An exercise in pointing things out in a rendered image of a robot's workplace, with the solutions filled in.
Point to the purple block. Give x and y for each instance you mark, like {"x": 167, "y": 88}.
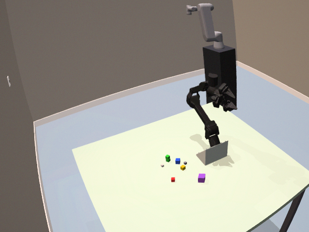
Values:
{"x": 201, "y": 178}

